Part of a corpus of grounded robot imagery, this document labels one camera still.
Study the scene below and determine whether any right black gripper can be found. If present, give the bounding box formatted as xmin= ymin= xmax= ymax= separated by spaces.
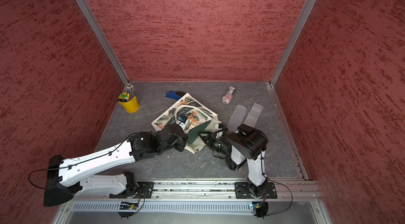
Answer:
xmin=199 ymin=132 xmax=230 ymax=157

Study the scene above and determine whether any clear ribbed pencil case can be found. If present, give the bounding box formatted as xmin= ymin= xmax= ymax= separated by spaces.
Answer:
xmin=227 ymin=105 xmax=247 ymax=132

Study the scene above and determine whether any floral canvas tote bag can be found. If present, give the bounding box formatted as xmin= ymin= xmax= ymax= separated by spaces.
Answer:
xmin=151 ymin=93 xmax=222 ymax=154

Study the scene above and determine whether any green pencil case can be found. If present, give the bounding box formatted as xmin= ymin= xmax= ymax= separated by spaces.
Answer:
xmin=187 ymin=121 xmax=211 ymax=144

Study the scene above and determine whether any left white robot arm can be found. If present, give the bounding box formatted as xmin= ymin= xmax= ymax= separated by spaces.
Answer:
xmin=42 ymin=124 xmax=188 ymax=207

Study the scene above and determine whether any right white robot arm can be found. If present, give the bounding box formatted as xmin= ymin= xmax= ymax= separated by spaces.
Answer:
xmin=198 ymin=124 xmax=277 ymax=200

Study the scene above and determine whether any blue black stapler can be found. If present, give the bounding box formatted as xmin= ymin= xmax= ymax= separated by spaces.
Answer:
xmin=166 ymin=91 xmax=185 ymax=100

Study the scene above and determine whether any flag pattern can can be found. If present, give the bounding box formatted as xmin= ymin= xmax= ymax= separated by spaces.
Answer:
xmin=221 ymin=86 xmax=236 ymax=104

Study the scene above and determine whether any yellow pen cup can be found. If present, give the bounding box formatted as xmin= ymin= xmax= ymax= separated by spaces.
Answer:
xmin=118 ymin=84 xmax=140 ymax=113

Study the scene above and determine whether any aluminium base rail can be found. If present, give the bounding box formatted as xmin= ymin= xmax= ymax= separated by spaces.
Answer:
xmin=53 ymin=179 xmax=331 ymax=224

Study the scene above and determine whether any right corner aluminium post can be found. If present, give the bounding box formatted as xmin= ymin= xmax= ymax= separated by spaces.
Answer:
xmin=270 ymin=0 xmax=316 ymax=88

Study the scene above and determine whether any corner aluminium post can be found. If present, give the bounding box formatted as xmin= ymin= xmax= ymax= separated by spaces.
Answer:
xmin=75 ymin=0 xmax=130 ymax=85
xmin=270 ymin=0 xmax=316 ymax=88

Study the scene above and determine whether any left corner aluminium post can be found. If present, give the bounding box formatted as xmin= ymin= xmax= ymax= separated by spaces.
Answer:
xmin=75 ymin=0 xmax=130 ymax=85

